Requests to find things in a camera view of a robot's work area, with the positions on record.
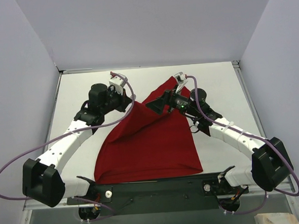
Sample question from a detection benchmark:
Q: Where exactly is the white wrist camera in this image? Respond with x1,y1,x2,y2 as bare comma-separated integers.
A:
109,71,128,94
174,72,188,94

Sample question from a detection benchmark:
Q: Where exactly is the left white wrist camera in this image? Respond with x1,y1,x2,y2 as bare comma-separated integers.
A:
109,71,128,94

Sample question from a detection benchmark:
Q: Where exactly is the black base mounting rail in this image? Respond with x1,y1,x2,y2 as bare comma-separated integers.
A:
67,173,249,218

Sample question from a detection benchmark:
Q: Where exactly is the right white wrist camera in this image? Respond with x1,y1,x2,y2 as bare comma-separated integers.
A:
174,72,188,94

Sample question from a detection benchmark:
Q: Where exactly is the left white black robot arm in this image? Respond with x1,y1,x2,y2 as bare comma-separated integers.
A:
22,77,133,207

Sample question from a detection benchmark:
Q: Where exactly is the red cloth garment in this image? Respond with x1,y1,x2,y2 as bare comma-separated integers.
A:
94,77,203,184

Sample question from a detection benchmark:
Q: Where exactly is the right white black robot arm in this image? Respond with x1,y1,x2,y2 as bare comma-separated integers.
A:
145,88,293,192

